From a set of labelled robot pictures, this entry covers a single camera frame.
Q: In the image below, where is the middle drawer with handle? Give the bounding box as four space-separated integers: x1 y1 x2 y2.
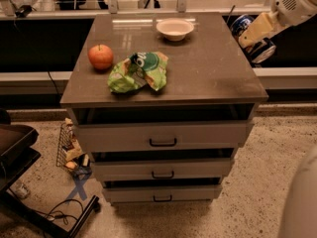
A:
92 158 233 181

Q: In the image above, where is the top drawer with handle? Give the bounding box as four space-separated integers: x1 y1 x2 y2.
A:
74 121 254 153

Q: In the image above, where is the metal railing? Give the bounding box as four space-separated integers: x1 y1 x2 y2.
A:
0 0 278 18

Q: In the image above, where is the blue pepsi can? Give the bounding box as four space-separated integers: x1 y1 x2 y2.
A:
230 15 276 64

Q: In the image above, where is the red apple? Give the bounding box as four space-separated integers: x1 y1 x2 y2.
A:
88 44 114 70

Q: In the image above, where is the wire basket with snacks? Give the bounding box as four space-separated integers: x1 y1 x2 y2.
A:
55 118 91 177

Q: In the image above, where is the white bowl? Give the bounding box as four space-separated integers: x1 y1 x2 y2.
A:
157 18 194 42

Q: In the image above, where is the bottom drawer with handle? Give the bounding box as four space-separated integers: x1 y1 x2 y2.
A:
103 185 222 203

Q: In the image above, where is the black floor cable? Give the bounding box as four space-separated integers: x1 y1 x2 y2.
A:
33 198 85 226

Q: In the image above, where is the grey drawer cabinet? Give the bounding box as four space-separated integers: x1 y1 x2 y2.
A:
60 13 267 204

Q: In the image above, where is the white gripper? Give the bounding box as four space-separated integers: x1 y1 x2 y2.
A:
239 0 317 49

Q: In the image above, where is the green chip bag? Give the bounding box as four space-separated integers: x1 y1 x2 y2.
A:
107 52 168 93

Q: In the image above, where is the black cart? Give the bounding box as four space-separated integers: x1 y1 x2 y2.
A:
0 109 100 238

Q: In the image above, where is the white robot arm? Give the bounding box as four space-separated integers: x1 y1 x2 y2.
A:
238 0 317 238

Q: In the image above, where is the drawer with handle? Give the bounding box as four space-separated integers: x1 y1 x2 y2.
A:
103 185 222 203
92 158 233 181
74 121 254 153

